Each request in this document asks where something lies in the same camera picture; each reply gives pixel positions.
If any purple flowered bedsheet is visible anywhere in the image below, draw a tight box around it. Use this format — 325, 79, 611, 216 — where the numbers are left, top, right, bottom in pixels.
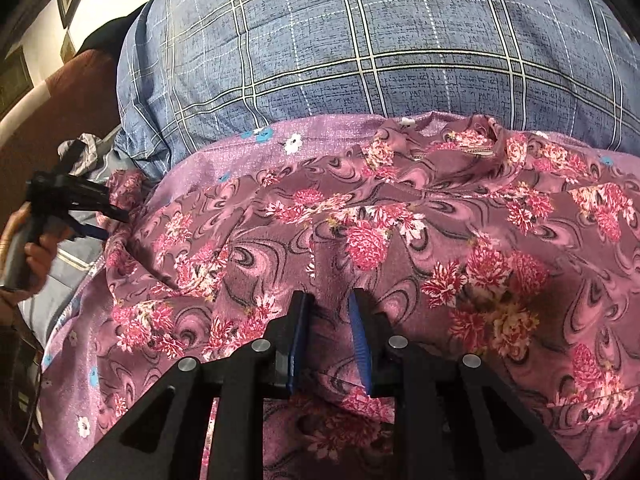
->
37, 114, 640, 480

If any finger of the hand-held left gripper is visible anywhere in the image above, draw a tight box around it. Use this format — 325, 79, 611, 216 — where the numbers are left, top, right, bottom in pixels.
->
66, 194, 132, 224
66, 216, 109, 242

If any light blue striped sheet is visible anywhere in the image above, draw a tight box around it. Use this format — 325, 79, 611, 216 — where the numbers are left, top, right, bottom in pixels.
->
19, 127, 168, 331

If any grey crumpled cloth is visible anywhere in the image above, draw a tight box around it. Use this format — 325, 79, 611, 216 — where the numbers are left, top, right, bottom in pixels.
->
56, 132, 107, 177

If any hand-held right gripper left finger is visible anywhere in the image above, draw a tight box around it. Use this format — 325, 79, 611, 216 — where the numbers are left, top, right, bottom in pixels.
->
65, 290, 316, 480

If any blue plaid blanket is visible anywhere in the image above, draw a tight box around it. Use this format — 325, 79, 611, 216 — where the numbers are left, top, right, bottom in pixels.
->
115, 0, 640, 182

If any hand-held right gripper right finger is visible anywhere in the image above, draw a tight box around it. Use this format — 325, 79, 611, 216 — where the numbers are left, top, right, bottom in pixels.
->
347, 287, 588, 480

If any maroon floral garment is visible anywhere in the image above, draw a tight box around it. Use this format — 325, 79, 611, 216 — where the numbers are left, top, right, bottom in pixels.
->
97, 115, 640, 480

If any person's left hand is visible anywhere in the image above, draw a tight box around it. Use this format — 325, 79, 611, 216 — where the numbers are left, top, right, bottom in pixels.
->
0, 207, 58, 307

